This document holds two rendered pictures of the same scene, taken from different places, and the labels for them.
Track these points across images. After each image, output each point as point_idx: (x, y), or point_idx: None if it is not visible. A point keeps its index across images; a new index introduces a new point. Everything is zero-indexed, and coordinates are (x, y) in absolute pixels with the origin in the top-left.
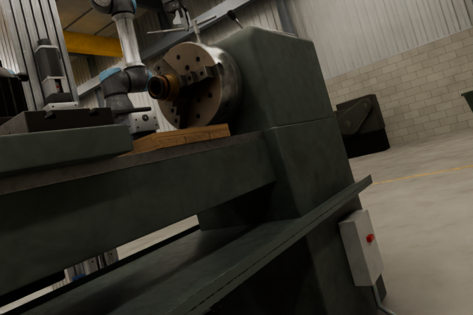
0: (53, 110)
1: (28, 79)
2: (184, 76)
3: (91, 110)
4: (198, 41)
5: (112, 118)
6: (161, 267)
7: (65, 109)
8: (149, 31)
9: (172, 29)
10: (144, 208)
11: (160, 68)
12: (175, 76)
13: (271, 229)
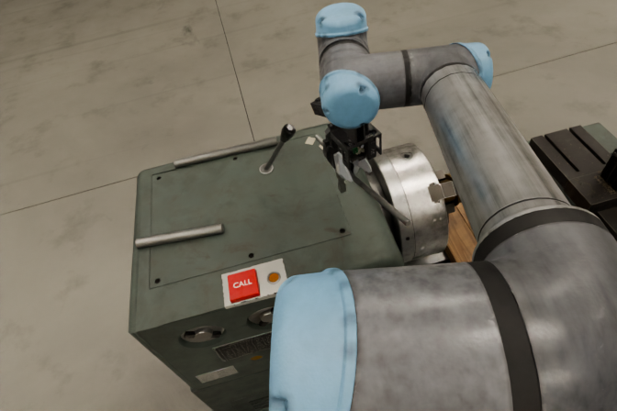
0: (566, 128)
1: (611, 160)
2: (435, 172)
3: (544, 138)
4: (345, 184)
5: (529, 143)
6: None
7: (558, 130)
8: (404, 216)
9: (367, 185)
10: None
11: (453, 182)
12: (444, 174)
13: None
